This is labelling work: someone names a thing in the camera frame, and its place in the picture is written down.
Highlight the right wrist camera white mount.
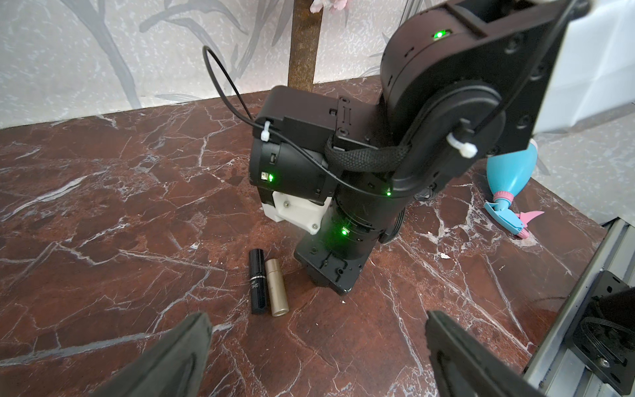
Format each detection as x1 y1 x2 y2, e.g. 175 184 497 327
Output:
261 192 332 235

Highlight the pink teal toy object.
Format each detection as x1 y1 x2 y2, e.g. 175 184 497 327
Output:
485 139 543 239

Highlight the pink cherry blossom tree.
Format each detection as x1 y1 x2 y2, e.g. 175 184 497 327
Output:
287 0 349 92

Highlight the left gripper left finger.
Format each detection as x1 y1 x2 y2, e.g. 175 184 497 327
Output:
93 312 213 396

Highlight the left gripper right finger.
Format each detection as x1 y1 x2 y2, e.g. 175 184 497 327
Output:
425 311 541 396

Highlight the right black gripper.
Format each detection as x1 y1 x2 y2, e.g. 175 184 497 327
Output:
294 206 404 295

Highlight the beige gold lipstick tube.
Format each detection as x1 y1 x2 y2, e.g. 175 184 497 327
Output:
265 259 289 317

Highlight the aluminium front rail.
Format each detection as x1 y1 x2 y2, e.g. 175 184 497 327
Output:
524 218 634 396

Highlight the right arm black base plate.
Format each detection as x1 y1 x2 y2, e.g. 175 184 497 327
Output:
565 271 634 396

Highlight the black lipstick tube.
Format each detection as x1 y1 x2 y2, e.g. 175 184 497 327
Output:
248 248 270 314

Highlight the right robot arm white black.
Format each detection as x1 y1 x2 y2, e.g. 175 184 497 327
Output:
249 1 634 294

